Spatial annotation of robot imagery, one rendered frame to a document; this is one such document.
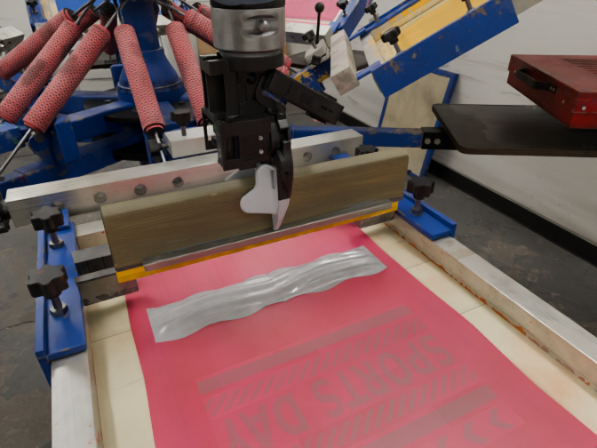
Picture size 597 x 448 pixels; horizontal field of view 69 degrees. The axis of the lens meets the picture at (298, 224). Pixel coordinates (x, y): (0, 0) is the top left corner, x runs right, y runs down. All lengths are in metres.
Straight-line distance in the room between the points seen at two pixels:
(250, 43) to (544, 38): 2.36
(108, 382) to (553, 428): 0.49
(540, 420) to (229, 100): 0.47
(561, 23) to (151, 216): 2.41
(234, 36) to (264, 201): 0.18
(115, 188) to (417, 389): 0.59
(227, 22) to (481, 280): 0.47
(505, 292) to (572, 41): 2.09
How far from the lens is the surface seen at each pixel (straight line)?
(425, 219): 0.76
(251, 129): 0.48
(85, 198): 0.84
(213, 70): 0.47
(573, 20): 2.65
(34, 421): 1.90
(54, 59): 1.32
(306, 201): 0.57
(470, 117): 1.48
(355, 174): 0.59
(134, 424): 0.54
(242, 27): 0.46
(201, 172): 0.85
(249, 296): 0.63
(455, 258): 0.70
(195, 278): 0.69
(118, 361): 0.60
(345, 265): 0.70
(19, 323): 2.32
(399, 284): 0.68
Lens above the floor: 1.38
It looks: 32 degrees down
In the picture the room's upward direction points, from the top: straight up
